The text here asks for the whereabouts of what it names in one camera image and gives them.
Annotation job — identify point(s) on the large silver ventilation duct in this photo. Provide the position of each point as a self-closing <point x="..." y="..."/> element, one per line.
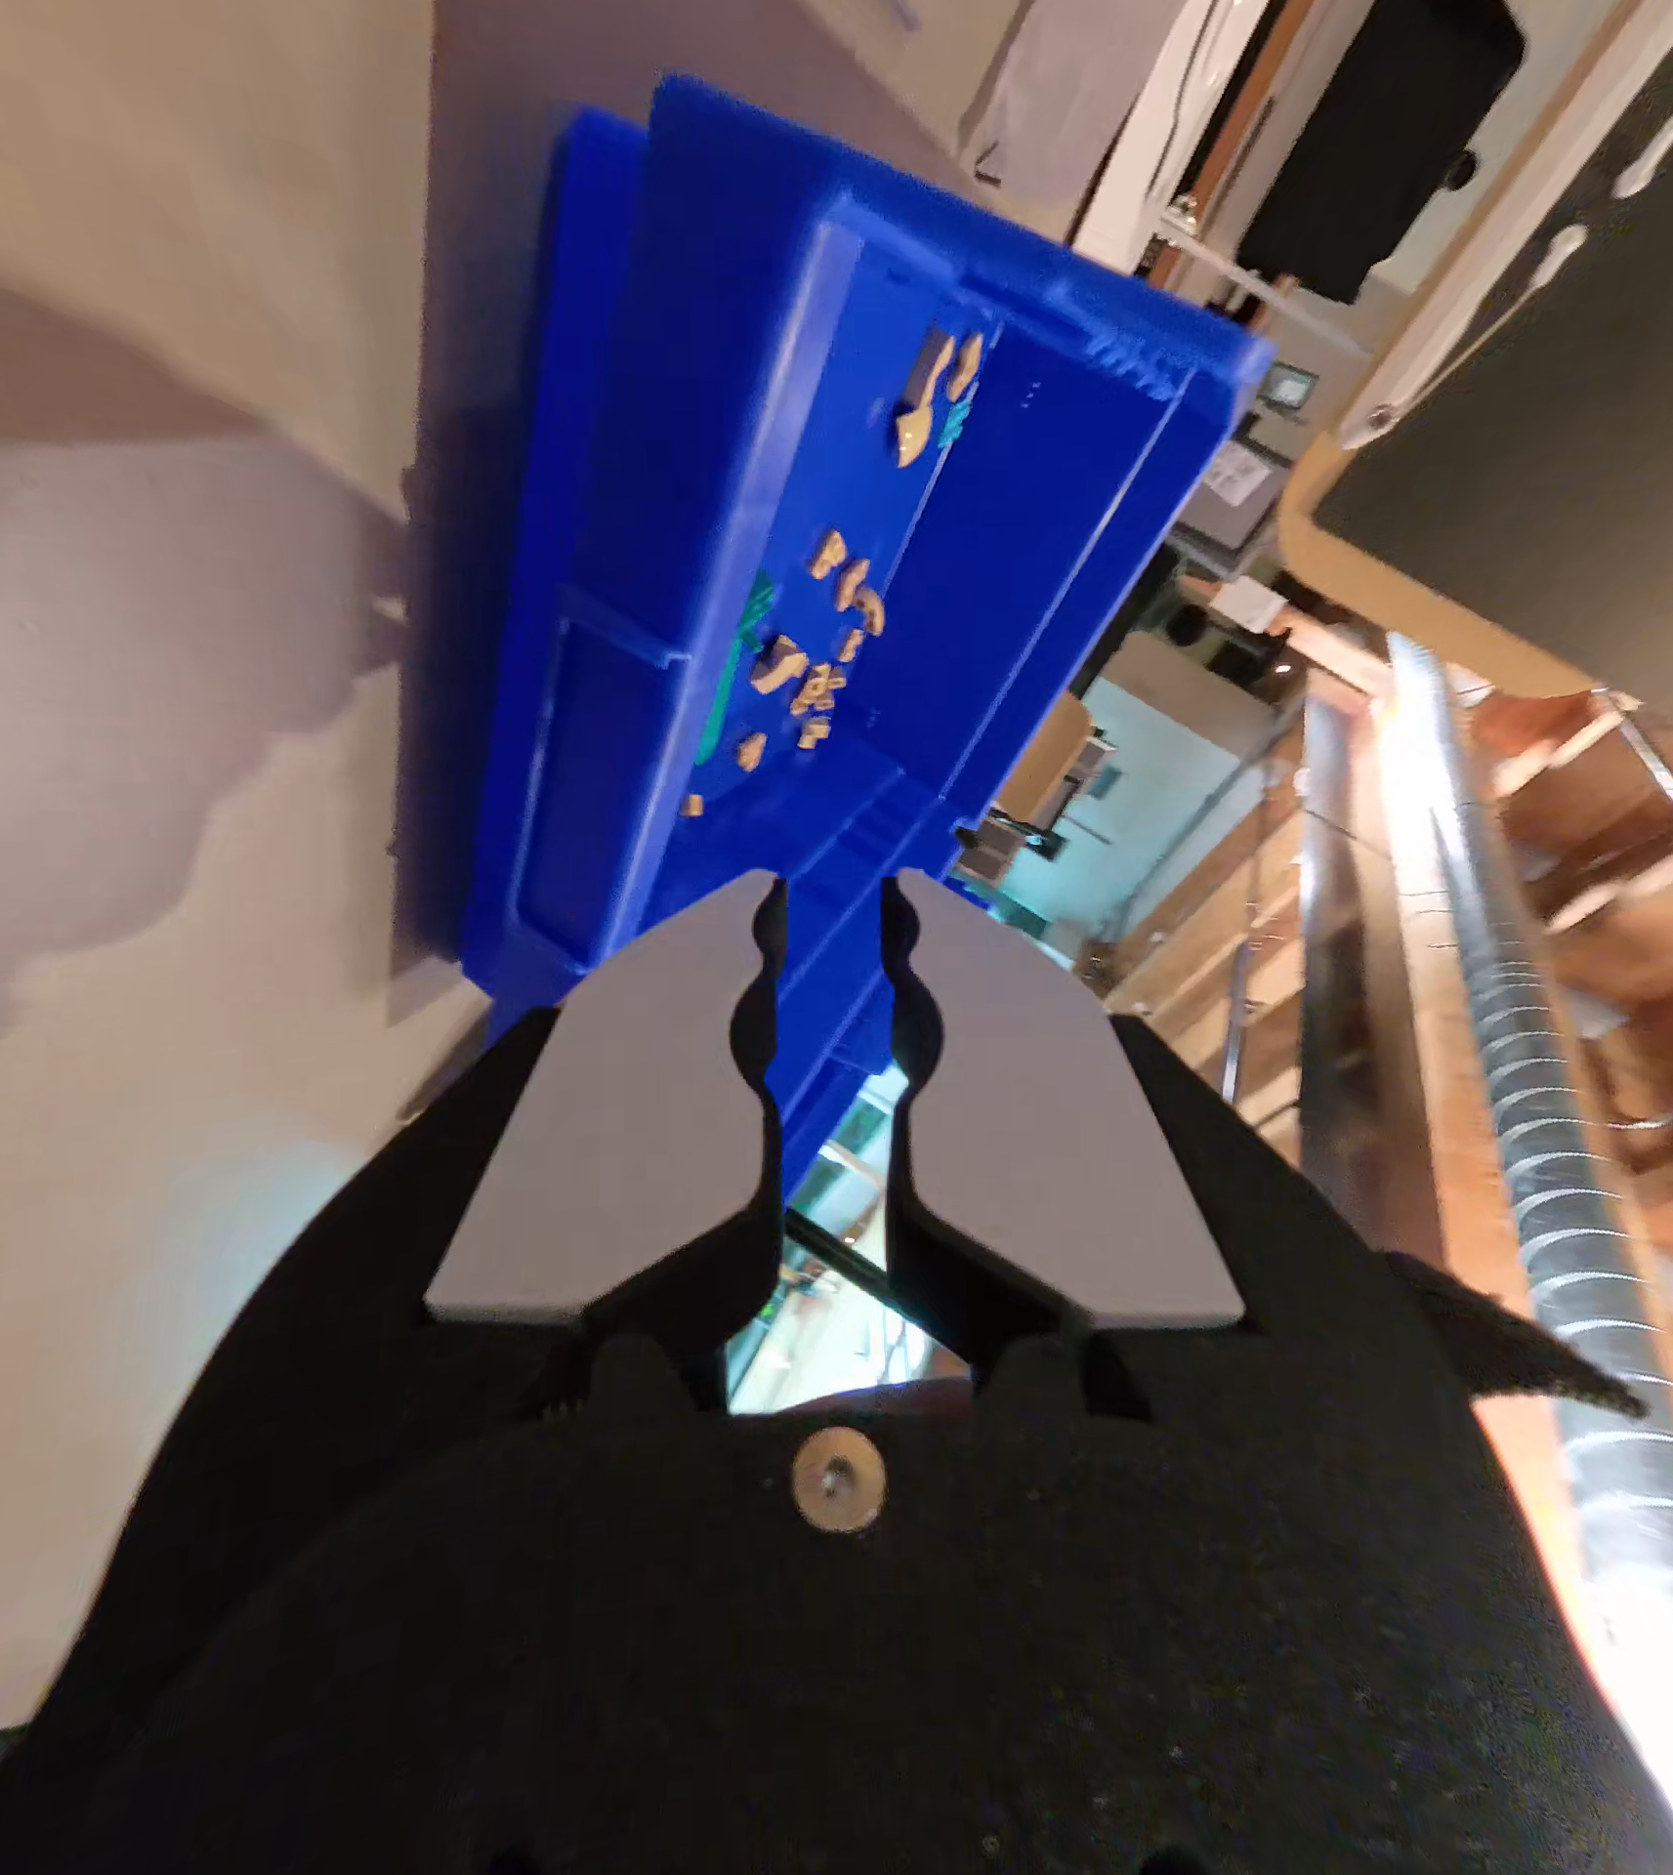
<point x="1583" y="1245"/>

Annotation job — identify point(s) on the loose small tan brick pieces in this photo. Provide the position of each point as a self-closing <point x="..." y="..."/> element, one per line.
<point x="784" y="672"/>

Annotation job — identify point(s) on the green plant brick piece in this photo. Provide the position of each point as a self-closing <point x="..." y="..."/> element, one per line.
<point x="735" y="689"/>

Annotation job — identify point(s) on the grey desk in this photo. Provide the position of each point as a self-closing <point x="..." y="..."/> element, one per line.
<point x="120" y="1172"/>

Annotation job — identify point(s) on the large blue plastic bin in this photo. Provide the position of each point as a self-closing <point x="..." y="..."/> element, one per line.
<point x="1041" y="587"/>

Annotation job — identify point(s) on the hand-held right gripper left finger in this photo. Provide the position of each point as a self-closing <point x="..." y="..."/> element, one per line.
<point x="618" y="1158"/>

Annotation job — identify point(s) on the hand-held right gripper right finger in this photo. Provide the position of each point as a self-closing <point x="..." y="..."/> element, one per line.
<point x="1071" y="1172"/>

